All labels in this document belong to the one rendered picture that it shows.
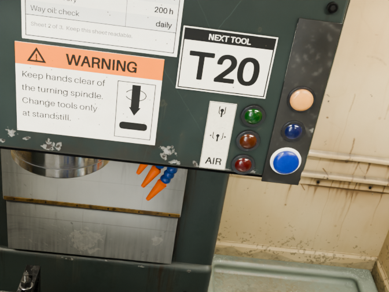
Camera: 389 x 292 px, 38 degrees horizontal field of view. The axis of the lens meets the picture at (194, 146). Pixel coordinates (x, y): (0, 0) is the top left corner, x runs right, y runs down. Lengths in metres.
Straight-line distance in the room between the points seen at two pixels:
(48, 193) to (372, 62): 1.01
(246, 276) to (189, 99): 1.53
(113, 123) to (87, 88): 0.05
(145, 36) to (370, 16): 1.21
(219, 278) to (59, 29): 1.58
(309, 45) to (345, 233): 1.57
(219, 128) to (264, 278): 1.52
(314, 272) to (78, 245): 0.94
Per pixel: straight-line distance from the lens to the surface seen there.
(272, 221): 2.04
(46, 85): 0.63
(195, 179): 1.49
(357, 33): 1.75
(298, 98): 0.62
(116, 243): 1.59
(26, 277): 1.37
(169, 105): 0.62
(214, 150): 0.65
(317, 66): 0.62
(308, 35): 0.60
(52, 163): 0.83
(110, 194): 1.48
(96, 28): 0.60
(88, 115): 0.64
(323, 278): 2.19
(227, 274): 2.10
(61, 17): 0.60
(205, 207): 1.54
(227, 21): 0.59
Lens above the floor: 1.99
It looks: 30 degrees down
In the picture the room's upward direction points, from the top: 9 degrees clockwise
